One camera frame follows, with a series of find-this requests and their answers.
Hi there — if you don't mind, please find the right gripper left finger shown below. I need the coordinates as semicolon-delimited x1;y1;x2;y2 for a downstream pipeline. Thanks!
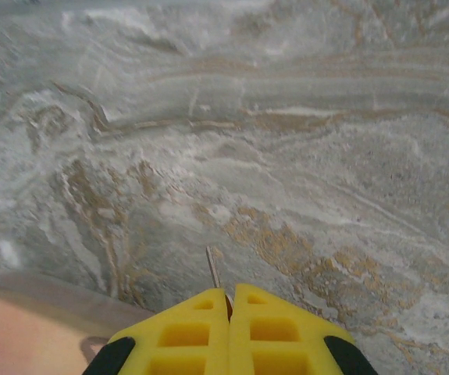
86;287;231;375

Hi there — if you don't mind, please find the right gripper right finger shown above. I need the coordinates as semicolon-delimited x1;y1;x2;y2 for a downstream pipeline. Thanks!
229;283;380;375

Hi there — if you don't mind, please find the pink illustrated diary book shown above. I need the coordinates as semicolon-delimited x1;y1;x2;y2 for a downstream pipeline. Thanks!
0;268;155;375

